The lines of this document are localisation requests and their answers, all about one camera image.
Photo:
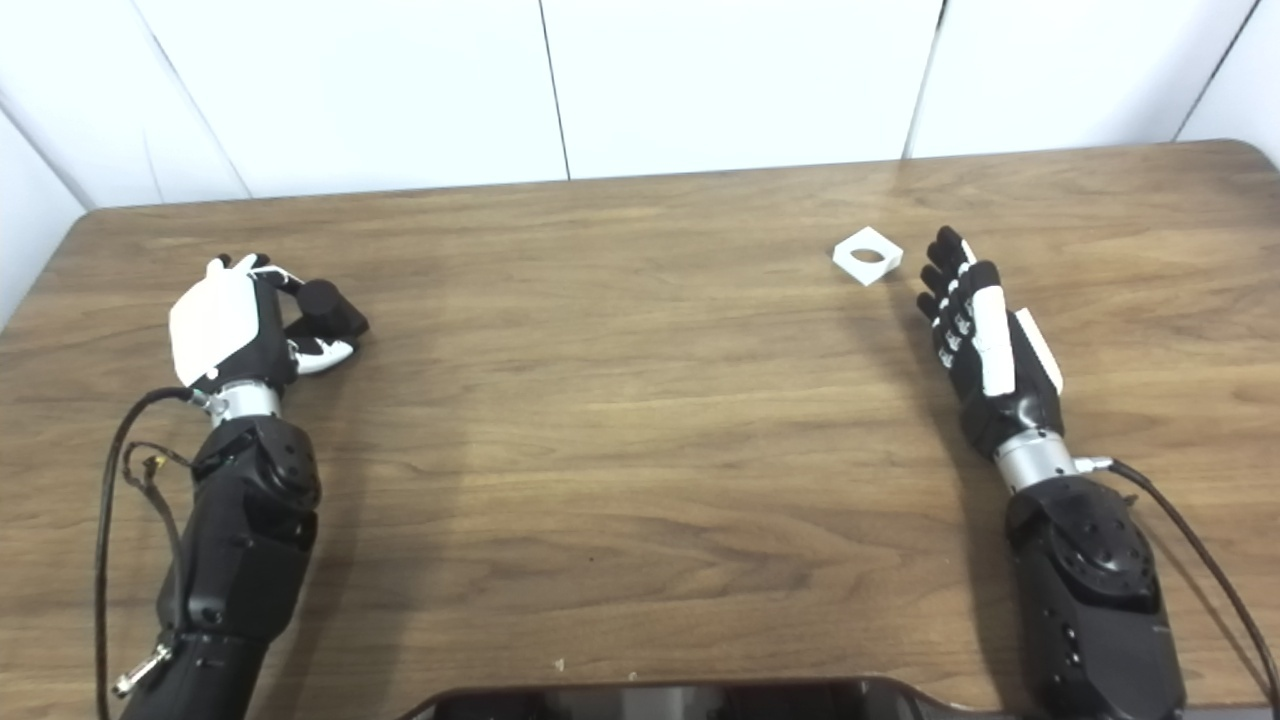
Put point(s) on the white square piece with hole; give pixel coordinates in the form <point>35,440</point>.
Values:
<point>850,263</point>

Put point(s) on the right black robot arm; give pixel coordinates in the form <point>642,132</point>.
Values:
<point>1095,600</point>

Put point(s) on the black peg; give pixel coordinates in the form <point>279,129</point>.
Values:
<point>328,305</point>

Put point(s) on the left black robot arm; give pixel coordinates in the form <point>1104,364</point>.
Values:
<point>245,540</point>

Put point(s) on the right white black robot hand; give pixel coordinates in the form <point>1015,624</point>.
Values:
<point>992,345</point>

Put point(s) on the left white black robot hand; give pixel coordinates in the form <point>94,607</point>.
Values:
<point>215,320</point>

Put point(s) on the black robot torso edge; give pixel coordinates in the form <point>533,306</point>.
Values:
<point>700,703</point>

